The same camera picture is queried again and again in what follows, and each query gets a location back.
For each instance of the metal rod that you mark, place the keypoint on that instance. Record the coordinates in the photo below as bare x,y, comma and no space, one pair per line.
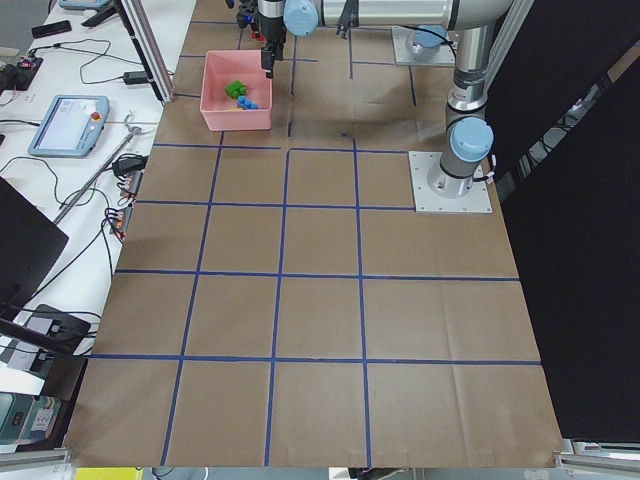
132,131

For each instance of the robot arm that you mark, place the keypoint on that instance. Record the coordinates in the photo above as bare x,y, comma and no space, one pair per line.
474,21
301,18

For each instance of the pink plastic box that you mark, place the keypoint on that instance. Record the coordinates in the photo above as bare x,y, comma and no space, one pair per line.
223,67

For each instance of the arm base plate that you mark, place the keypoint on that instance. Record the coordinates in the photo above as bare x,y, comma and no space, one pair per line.
434,192
425,50

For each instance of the black monitor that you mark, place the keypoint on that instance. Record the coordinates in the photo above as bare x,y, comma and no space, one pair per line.
30,246

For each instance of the green toy block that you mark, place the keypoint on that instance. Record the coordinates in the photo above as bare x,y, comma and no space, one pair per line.
235,89

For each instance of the blue toy block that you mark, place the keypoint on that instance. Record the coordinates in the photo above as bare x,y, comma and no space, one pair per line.
245,103

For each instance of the aluminium frame post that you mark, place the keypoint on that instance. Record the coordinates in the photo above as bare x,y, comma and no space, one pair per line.
138,27

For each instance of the teach pendant tablet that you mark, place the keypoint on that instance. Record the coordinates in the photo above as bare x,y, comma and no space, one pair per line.
71,126

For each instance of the black power adapter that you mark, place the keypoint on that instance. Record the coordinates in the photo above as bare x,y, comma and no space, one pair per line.
134,77

